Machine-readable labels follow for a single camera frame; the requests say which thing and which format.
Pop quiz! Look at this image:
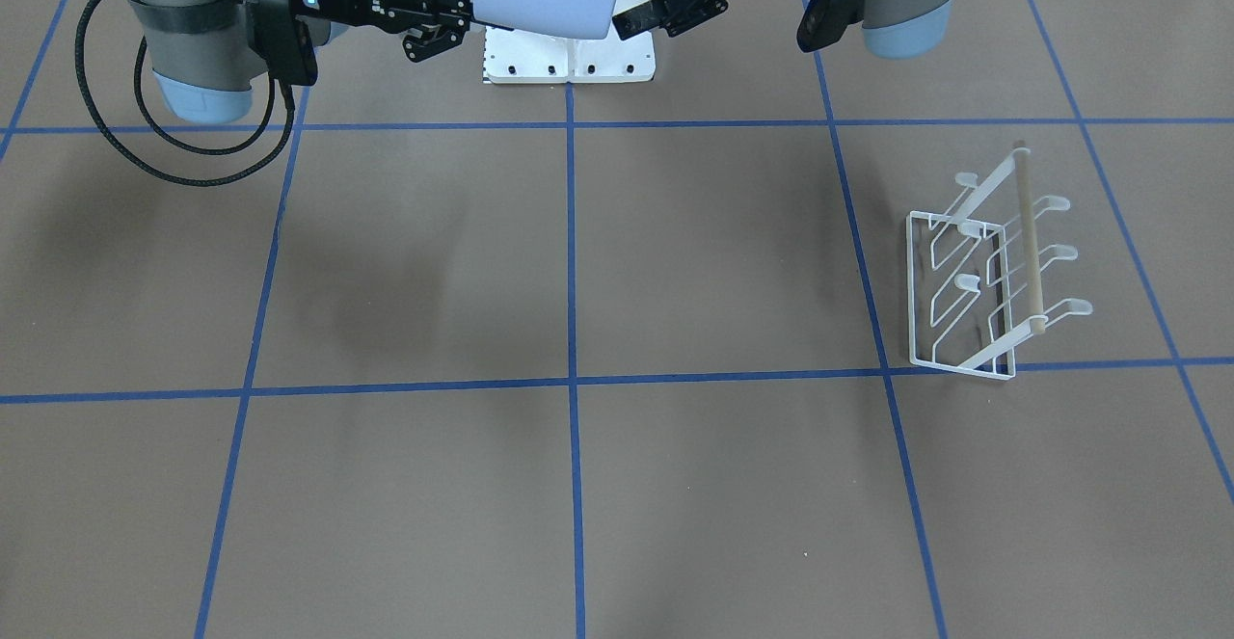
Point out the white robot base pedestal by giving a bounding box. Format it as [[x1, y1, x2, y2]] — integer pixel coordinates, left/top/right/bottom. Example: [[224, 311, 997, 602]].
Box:
[[482, 27, 656, 85]]

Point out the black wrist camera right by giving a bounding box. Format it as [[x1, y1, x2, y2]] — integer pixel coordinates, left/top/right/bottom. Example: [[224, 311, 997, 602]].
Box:
[[243, 0, 320, 88]]

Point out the white wire cup holder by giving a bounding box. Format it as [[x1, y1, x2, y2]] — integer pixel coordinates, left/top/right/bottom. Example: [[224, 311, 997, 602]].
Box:
[[905, 139, 1095, 381]]

